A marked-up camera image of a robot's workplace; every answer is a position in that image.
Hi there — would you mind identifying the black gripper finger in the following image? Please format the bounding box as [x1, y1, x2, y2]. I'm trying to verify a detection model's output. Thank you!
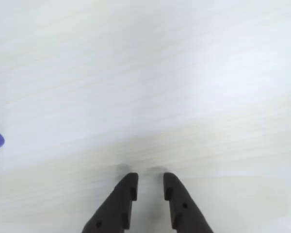
[163, 172, 214, 233]
[81, 172, 139, 233]

